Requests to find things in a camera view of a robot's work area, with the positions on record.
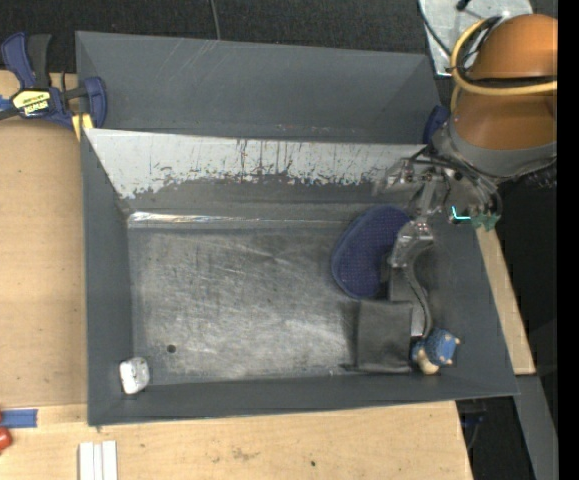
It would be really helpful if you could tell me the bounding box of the grey metal bin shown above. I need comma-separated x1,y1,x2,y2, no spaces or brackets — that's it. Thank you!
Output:
73,30,521,427

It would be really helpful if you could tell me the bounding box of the blue and beige toy animal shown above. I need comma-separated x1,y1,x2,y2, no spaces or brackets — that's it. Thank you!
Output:
409,327,463,376

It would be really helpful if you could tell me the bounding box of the small white block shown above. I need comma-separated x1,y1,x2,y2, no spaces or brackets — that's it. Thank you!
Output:
118,356,152,396

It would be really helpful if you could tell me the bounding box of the dark grey cloth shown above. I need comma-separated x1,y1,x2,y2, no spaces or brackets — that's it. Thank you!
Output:
340,299,416,375

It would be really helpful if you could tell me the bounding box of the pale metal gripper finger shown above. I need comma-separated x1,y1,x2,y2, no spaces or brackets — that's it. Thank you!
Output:
372,159,423,197
386,220,436,271

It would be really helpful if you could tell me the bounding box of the blue oval sponge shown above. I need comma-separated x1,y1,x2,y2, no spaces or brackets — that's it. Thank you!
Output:
330,204,413,301

